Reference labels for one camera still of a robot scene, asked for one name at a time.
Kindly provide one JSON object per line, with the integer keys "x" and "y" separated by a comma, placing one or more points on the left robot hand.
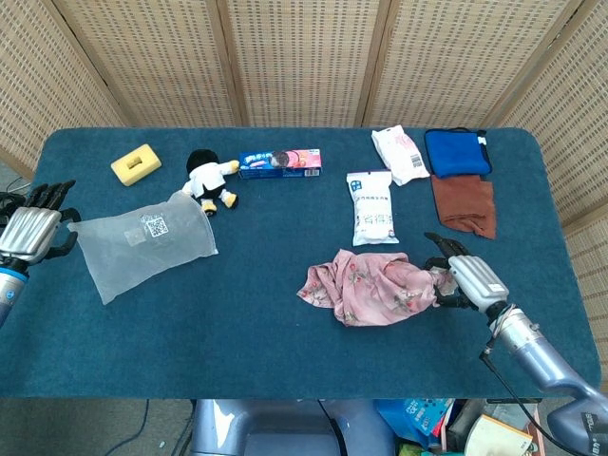
{"x": 28, "y": 233}

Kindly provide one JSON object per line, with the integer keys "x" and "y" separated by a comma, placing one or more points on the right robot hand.
{"x": 477, "y": 280}

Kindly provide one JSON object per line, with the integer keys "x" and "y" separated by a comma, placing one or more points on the translucent plastic bag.
{"x": 123, "y": 256}

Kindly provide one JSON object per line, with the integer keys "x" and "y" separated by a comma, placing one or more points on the pink floral clothes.
{"x": 366, "y": 290}

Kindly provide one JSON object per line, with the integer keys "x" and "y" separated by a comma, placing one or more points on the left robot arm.
{"x": 9, "y": 290}

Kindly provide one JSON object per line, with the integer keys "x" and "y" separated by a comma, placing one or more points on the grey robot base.
{"x": 285, "y": 427}

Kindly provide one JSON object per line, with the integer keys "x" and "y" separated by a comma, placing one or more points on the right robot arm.
{"x": 537, "y": 347}

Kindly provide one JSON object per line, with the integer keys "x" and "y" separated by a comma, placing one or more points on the white plastic packet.
{"x": 374, "y": 209}

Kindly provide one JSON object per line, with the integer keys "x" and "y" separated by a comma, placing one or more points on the brown cloth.
{"x": 465, "y": 204}

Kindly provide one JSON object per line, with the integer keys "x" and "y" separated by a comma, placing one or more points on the yellow sponge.
{"x": 136, "y": 164}

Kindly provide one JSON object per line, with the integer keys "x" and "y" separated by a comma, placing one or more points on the blue folded towel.
{"x": 456, "y": 154}

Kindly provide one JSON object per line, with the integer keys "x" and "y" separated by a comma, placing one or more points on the white pink package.
{"x": 401, "y": 154}

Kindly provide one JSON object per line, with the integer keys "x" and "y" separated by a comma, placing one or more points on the open book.
{"x": 499, "y": 437}

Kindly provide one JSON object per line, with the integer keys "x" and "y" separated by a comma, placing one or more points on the plush doll with black hair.
{"x": 209, "y": 176}

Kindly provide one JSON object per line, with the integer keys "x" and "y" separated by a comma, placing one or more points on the blue carpet table cover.
{"x": 266, "y": 342}

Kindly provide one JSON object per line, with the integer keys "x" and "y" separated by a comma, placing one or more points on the blue pink cookie box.
{"x": 280, "y": 164}

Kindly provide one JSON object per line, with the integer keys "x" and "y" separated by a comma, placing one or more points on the woven folding screen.
{"x": 304, "y": 62}

